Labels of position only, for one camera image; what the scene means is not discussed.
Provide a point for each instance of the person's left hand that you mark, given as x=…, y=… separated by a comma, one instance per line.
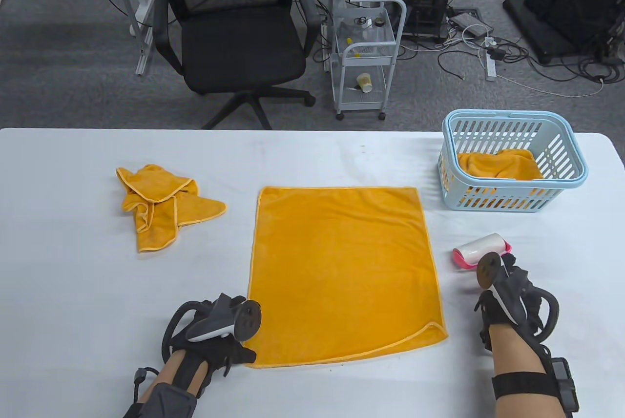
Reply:
x=215, y=349

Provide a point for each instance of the person's right hand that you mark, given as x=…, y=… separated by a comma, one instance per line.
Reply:
x=493, y=310

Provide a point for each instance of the pink lint roller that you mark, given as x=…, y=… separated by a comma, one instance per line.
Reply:
x=478, y=246

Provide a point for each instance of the yellow square towel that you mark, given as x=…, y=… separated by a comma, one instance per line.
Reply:
x=498, y=164
x=156, y=227
x=342, y=266

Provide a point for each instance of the person's left forearm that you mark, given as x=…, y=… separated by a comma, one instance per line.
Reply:
x=166, y=374

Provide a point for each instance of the person's right forearm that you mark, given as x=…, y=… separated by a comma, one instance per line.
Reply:
x=517, y=354

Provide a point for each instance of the grey left hand controller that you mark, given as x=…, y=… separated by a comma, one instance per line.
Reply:
x=215, y=323

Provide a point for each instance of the grey hand controller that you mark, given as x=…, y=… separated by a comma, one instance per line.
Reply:
x=215, y=323
x=488, y=269

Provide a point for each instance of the grey right hand controller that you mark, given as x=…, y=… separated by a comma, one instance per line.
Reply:
x=488, y=269

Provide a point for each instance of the light blue plastic basket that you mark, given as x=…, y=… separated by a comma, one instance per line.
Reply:
x=508, y=115

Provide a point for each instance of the white power strip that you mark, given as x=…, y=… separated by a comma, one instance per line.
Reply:
x=490, y=66

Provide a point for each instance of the paper cup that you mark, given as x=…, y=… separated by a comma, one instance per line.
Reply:
x=364, y=82

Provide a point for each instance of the white rolling cart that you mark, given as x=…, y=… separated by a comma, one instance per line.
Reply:
x=367, y=59

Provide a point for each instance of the black mesh office chair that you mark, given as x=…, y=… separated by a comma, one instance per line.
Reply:
x=239, y=42

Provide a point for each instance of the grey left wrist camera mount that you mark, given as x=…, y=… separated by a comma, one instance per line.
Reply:
x=168, y=403

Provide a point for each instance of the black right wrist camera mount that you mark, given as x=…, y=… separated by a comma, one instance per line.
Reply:
x=564, y=384

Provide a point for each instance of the white desk leg frame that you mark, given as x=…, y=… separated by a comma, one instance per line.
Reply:
x=146, y=32

